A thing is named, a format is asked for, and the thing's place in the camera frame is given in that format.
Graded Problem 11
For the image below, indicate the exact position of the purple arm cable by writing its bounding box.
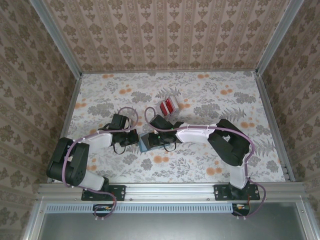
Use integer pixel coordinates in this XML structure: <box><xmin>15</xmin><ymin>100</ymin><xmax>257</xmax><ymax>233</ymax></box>
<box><xmin>63</xmin><ymin>106</ymin><xmax>140</xmax><ymax>221</ymax></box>
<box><xmin>144</xmin><ymin>106</ymin><xmax>266</xmax><ymax>221</ymax></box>

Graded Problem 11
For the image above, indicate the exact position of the grey metal sheet panel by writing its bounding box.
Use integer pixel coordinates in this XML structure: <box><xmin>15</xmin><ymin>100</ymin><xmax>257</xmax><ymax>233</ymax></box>
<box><xmin>37</xmin><ymin>202</ymin><xmax>305</xmax><ymax>240</ymax></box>

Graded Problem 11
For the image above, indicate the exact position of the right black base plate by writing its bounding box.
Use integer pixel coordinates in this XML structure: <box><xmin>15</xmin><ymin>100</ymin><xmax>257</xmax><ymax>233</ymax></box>
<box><xmin>214</xmin><ymin>184</ymin><xmax>261</xmax><ymax>202</ymax></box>

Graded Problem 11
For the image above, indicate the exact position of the white slotted cable duct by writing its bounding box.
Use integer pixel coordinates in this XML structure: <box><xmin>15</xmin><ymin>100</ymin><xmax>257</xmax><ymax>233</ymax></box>
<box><xmin>45</xmin><ymin>202</ymin><xmax>252</xmax><ymax>214</ymax></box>

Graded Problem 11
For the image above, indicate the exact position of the aluminium back rail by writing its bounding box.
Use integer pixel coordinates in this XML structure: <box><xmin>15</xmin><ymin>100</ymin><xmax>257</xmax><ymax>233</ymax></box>
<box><xmin>81</xmin><ymin>69</ymin><xmax>258</xmax><ymax>75</ymax></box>

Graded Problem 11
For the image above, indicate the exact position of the blue card holder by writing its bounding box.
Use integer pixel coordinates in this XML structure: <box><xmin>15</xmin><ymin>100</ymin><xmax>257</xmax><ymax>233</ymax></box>
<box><xmin>138</xmin><ymin>131</ymin><xmax>173</xmax><ymax>154</ymax></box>

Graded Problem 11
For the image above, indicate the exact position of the aluminium lower frame rail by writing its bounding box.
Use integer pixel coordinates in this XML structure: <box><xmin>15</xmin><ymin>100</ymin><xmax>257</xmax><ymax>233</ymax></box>
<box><xmin>22</xmin><ymin>197</ymin><xmax>46</xmax><ymax>240</ymax></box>
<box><xmin>296</xmin><ymin>197</ymin><xmax>320</xmax><ymax>240</ymax></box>

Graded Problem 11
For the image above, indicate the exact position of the aluminium frame rail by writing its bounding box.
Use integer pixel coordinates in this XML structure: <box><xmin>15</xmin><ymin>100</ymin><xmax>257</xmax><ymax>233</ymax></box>
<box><xmin>296</xmin><ymin>197</ymin><xmax>320</xmax><ymax>240</ymax></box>
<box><xmin>22</xmin><ymin>197</ymin><xmax>46</xmax><ymax>240</ymax></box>
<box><xmin>37</xmin><ymin>181</ymin><xmax>308</xmax><ymax>202</ymax></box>

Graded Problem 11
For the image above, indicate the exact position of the left black camera cable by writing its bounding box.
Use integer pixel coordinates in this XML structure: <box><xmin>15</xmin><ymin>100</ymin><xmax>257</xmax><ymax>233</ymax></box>
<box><xmin>113</xmin><ymin>142</ymin><xmax>127</xmax><ymax>156</ymax></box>

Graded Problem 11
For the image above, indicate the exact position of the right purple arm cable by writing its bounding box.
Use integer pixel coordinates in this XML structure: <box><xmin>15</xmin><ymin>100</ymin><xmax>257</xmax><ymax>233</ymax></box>
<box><xmin>144</xmin><ymin>106</ymin><xmax>266</xmax><ymax>221</ymax></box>

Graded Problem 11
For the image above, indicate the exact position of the right black camera cable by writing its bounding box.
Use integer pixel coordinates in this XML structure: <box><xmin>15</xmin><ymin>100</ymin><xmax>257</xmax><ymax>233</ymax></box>
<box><xmin>163</xmin><ymin>142</ymin><xmax>177</xmax><ymax>153</ymax></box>

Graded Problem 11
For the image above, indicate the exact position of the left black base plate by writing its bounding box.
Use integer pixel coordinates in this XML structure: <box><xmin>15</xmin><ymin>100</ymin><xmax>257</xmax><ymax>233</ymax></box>
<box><xmin>81</xmin><ymin>184</ymin><xmax>127</xmax><ymax>202</ymax></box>

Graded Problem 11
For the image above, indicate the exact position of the aluminium side rail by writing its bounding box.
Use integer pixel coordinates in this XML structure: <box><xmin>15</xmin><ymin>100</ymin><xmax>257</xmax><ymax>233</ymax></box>
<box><xmin>47</xmin><ymin>73</ymin><xmax>83</xmax><ymax>185</ymax></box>
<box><xmin>255</xmin><ymin>71</ymin><xmax>295</xmax><ymax>183</ymax></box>

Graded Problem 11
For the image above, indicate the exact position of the aluminium corner post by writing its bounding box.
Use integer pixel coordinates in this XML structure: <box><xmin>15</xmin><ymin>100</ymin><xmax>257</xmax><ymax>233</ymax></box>
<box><xmin>31</xmin><ymin>0</ymin><xmax>83</xmax><ymax>77</ymax></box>
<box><xmin>255</xmin><ymin>0</ymin><xmax>300</xmax><ymax>75</ymax></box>

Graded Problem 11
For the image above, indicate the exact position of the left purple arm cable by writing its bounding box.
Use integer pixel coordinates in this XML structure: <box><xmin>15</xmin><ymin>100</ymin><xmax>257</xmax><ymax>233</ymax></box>
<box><xmin>63</xmin><ymin>106</ymin><xmax>140</xmax><ymax>221</ymax></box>

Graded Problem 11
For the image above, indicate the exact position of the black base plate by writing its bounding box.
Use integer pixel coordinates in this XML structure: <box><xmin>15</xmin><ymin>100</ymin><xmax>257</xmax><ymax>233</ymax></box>
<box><xmin>81</xmin><ymin>184</ymin><xmax>127</xmax><ymax>202</ymax></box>
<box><xmin>214</xmin><ymin>184</ymin><xmax>261</xmax><ymax>202</ymax></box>

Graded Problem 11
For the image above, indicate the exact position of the red clear plastic package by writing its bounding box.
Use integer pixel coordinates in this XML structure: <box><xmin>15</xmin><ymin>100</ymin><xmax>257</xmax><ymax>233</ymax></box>
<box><xmin>157</xmin><ymin>95</ymin><xmax>181</xmax><ymax>120</ymax></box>

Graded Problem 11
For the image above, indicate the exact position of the aluminium front frame rail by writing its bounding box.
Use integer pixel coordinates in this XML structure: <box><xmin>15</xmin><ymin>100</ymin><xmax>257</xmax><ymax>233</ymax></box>
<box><xmin>37</xmin><ymin>181</ymin><xmax>308</xmax><ymax>202</ymax></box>

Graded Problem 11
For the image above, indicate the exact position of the black camera cable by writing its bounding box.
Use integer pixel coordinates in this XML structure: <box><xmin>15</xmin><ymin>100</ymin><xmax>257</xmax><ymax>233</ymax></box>
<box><xmin>163</xmin><ymin>142</ymin><xmax>177</xmax><ymax>153</ymax></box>
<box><xmin>113</xmin><ymin>142</ymin><xmax>127</xmax><ymax>156</ymax></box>

